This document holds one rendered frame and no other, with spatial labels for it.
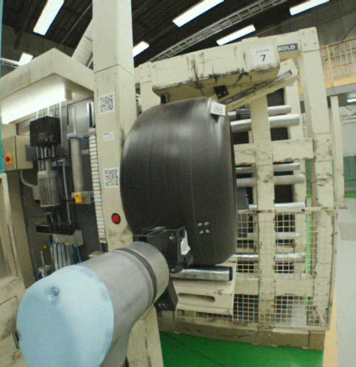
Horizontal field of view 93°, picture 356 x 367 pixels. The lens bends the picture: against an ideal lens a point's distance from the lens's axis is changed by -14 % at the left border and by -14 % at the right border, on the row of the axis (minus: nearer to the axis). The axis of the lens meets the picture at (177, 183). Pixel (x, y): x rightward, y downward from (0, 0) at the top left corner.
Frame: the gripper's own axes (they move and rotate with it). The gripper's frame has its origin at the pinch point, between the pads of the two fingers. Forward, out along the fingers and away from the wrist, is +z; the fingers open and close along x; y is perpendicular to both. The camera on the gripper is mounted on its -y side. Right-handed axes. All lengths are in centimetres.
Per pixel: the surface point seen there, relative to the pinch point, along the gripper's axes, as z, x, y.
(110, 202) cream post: 16.5, 34.0, 11.7
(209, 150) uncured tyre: -3.3, -8.3, 23.1
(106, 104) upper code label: 12, 33, 49
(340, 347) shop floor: 90, -78, -92
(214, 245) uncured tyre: 2.3, -7.7, 0.6
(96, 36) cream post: 8, 37, 80
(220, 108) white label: 3.3, -10.9, 35.6
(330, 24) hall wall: 751, -448, 704
